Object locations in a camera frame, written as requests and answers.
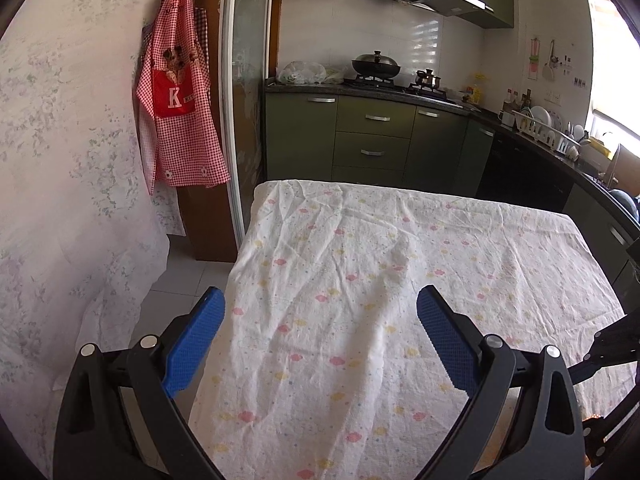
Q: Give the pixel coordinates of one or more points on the metal kettle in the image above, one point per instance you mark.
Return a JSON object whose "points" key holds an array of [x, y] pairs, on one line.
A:
{"points": [[429, 80]]}

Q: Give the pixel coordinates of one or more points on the gas stove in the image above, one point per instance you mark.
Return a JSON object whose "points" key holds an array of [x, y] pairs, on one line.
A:
{"points": [[395, 87]]}

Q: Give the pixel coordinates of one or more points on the white floral cloth cover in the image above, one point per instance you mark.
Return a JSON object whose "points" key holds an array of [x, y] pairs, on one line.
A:
{"points": [[65, 185]]}

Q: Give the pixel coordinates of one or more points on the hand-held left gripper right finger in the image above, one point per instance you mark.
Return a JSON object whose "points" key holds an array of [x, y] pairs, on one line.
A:
{"points": [[447, 340]]}

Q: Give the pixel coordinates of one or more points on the green kitchen cabinets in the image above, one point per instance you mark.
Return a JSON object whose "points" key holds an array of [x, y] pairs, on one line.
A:
{"points": [[370, 140]]}

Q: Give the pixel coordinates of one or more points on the sliding door frame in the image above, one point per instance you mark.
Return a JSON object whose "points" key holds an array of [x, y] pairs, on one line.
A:
{"points": [[245, 110]]}

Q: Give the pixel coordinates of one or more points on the red checkered apron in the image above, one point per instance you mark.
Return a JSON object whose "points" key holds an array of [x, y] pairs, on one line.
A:
{"points": [[175, 120]]}

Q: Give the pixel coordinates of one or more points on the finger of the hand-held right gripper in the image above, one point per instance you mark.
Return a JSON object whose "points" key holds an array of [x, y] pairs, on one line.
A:
{"points": [[597, 435], [615, 345]]}

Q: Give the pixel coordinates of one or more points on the white dish rack with dishes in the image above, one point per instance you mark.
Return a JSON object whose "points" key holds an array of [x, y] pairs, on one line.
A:
{"points": [[545, 130]]}

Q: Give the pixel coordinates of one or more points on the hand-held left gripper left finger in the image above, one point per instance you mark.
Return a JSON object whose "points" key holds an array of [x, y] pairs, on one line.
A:
{"points": [[197, 345]]}

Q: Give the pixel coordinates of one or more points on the white printed tablecloth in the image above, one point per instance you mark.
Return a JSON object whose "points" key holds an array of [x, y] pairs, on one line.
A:
{"points": [[350, 260]]}

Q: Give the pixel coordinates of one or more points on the yellow bottle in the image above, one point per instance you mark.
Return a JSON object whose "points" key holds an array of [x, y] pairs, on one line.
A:
{"points": [[475, 95]]}

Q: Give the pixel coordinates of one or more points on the black built-in appliance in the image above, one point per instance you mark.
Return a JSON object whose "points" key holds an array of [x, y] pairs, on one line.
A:
{"points": [[525, 170]]}

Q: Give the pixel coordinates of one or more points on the white plastic bag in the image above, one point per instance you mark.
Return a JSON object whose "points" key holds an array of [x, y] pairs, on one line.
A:
{"points": [[300, 72]]}

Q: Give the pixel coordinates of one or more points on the black wok with lid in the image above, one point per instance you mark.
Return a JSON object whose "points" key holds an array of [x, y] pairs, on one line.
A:
{"points": [[376, 65]]}

